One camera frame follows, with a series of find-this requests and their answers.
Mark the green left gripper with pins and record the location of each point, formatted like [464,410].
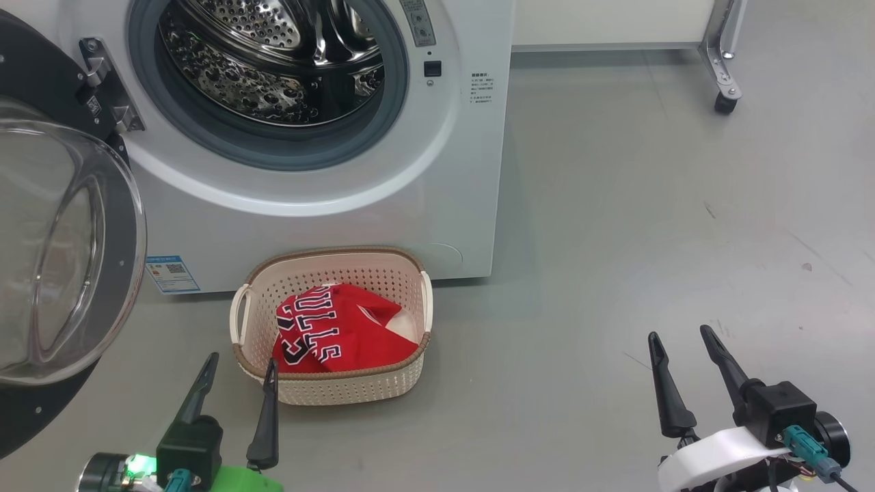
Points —
[246,482]

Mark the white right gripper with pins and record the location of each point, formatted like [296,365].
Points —
[711,454]

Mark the red basketball jersey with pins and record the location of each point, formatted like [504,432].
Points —
[342,328]

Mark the dark grey round glass door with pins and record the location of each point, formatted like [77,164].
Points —
[116,225]

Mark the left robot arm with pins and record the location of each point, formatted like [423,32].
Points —
[102,475]

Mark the cream perforated laundry basket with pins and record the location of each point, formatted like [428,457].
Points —
[355,389]

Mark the white washing machine body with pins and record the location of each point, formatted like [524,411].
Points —
[383,205]

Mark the grey rubber door gasket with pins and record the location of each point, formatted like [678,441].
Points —
[273,147]

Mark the metal door hinge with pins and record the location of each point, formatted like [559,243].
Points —
[109,89]

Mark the black door latch socket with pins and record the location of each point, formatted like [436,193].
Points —
[433,68]

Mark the blue energy label sticker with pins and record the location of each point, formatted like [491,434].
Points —
[172,273]

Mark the white partition stand leg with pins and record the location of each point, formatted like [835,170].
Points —
[721,48]

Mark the steel perforated drum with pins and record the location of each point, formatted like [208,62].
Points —
[260,75]

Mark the black printed text label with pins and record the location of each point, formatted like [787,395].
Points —
[481,89]

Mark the white partition panel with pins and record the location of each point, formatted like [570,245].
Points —
[608,24]

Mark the grey warning sticker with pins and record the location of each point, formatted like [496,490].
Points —
[418,24]

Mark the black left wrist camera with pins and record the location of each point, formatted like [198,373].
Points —
[190,444]

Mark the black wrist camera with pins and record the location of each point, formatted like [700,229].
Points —
[190,444]
[779,410]

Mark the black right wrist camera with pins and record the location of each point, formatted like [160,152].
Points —
[779,410]

